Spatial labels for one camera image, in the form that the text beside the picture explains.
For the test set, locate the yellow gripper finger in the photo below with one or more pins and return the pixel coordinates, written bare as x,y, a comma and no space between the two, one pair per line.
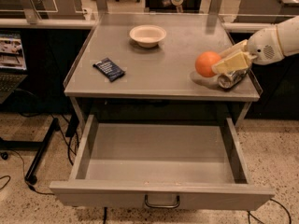
240,46
234,62

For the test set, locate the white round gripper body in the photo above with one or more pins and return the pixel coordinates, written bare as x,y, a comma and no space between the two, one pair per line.
263,47

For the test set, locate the orange fruit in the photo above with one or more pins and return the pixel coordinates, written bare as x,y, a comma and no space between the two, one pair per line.
204,63

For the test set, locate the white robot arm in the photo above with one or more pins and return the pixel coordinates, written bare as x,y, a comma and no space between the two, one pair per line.
288,36

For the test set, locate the grey open top drawer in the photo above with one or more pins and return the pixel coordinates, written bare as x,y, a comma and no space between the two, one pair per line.
118,164

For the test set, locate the silver metal can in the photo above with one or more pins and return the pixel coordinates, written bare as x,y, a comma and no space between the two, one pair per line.
228,80

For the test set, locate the white paper bowl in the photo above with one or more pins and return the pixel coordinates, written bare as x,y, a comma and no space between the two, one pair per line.
147,36

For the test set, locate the grey metal cabinet table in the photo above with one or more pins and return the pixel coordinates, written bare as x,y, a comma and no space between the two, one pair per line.
166,72

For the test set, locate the dark blue snack packet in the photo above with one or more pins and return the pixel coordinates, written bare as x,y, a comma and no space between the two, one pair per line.
109,69

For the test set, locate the laptop with lit screen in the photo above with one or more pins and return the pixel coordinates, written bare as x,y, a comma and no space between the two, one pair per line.
13,68

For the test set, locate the black desk leg stand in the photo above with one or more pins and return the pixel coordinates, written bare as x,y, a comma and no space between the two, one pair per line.
39,146

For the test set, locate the metal drawer handle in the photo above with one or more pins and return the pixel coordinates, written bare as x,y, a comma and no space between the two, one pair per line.
162,201

